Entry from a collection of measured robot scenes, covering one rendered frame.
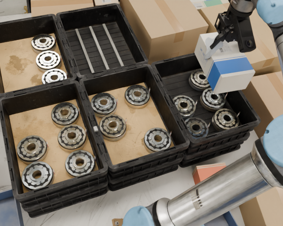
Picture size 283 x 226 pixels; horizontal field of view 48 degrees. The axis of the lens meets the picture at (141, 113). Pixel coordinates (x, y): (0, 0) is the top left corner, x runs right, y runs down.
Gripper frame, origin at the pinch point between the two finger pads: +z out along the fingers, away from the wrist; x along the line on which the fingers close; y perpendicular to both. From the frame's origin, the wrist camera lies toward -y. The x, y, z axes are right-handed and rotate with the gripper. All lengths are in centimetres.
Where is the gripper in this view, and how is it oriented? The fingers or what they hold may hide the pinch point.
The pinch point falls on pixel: (224, 58)
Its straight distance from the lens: 114.3
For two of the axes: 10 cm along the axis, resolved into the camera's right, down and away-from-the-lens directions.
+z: -0.9, 5.5, 8.3
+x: -9.6, 1.7, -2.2
